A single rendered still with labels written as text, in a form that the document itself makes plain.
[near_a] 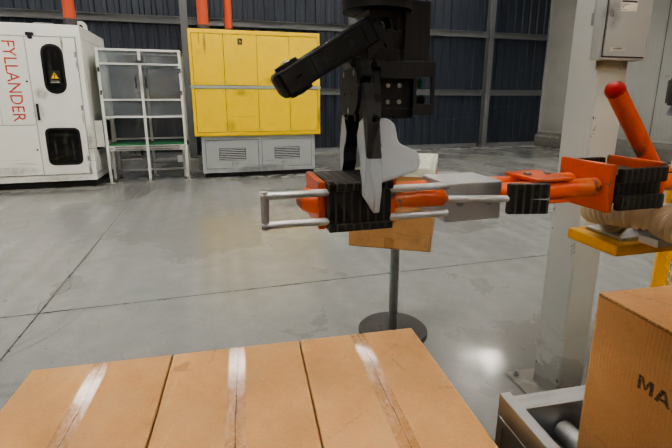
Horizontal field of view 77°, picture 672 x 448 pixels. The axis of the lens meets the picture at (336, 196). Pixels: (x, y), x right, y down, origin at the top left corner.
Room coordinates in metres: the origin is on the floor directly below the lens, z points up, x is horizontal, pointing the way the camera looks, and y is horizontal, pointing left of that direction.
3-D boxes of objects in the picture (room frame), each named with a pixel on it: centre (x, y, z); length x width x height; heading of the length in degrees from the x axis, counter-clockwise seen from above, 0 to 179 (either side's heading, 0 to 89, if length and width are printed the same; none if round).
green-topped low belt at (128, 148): (7.30, 3.19, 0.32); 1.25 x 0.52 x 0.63; 106
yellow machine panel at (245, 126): (7.99, 1.47, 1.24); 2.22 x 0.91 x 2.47; 106
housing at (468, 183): (0.49, -0.15, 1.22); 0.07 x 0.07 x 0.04; 14
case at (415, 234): (2.25, -0.33, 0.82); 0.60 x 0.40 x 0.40; 165
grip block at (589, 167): (0.54, -0.36, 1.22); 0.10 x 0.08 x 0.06; 14
